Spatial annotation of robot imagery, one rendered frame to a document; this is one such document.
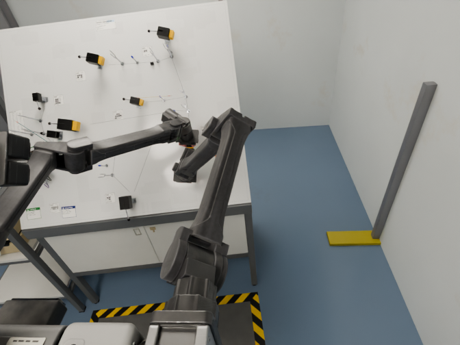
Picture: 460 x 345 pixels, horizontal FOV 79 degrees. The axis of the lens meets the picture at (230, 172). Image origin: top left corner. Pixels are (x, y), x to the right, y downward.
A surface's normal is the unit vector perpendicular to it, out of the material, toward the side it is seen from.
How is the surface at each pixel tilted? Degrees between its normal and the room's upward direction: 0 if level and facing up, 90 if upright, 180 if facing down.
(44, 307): 0
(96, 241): 90
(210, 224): 42
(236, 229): 90
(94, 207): 51
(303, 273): 0
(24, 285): 0
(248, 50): 90
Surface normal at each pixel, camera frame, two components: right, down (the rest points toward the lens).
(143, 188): -0.01, 0.01
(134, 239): 0.07, 0.63
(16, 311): -0.11, -0.77
